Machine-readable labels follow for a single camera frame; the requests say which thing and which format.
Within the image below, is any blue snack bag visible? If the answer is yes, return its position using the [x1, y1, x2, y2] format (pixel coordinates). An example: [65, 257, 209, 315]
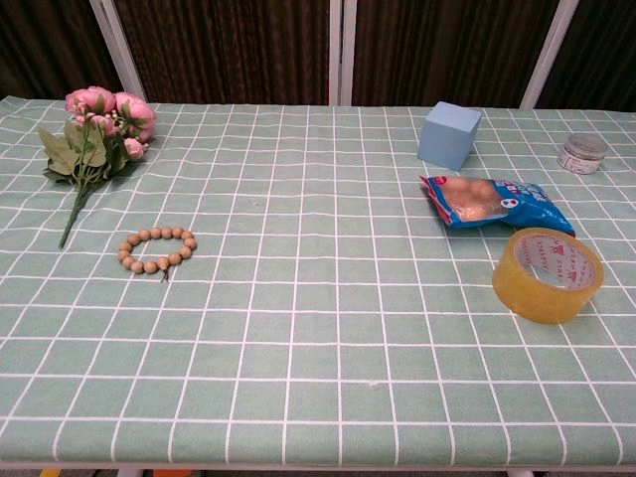
[418, 174, 577, 239]

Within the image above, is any yellowish clear tape roll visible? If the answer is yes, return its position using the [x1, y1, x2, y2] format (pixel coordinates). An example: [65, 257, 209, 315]
[491, 227, 605, 326]

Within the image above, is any white partition frame post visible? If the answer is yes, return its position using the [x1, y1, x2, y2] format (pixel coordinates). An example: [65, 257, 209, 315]
[88, 0, 148, 103]
[327, 0, 358, 107]
[519, 0, 581, 111]

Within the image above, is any small clear round jar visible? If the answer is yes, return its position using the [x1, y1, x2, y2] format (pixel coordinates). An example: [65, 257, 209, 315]
[556, 132, 609, 176]

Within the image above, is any pink artificial flower bouquet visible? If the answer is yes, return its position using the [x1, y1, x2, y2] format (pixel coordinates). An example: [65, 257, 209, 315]
[38, 85, 158, 250]

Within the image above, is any dark ribbed partition panel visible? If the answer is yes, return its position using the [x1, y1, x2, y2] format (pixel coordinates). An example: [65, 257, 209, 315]
[112, 0, 332, 106]
[536, 0, 636, 112]
[351, 0, 561, 108]
[0, 0, 126, 101]

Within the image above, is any green checkered tablecloth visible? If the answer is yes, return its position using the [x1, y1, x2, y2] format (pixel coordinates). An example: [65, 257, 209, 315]
[0, 94, 636, 469]

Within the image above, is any wooden bead bracelet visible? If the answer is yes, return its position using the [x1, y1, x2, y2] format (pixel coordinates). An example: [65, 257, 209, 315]
[116, 226, 199, 285]

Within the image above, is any light blue cube box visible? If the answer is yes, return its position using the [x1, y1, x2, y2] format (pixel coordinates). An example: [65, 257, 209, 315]
[416, 101, 483, 173]

